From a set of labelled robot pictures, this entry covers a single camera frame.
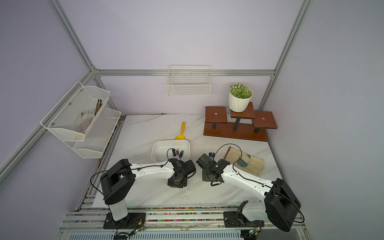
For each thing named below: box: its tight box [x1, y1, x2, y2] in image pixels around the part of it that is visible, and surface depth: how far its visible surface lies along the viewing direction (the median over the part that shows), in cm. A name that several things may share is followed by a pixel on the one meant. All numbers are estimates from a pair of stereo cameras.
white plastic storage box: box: [151, 139, 191, 163], surface depth 101 cm
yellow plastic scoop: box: [175, 121, 186, 140], surface depth 110 cm
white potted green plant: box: [228, 83, 254, 113], surface depth 85 cm
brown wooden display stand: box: [203, 102, 277, 142], surface depth 104 cm
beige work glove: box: [224, 146, 265, 176], surface depth 97 cm
